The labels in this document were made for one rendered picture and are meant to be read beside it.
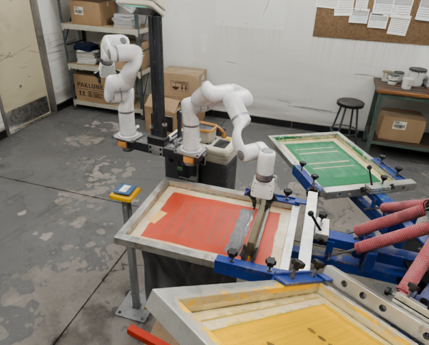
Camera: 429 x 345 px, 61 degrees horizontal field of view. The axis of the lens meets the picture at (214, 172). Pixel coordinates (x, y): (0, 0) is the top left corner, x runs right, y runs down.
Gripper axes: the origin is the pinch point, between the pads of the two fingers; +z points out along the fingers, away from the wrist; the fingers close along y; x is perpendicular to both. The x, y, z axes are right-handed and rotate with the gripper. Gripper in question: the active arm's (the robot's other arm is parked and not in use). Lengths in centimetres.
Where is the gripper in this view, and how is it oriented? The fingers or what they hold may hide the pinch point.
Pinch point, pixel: (260, 205)
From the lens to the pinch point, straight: 171.9
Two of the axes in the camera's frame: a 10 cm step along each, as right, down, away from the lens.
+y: -9.5, -1.8, 2.4
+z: -0.4, 8.6, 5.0
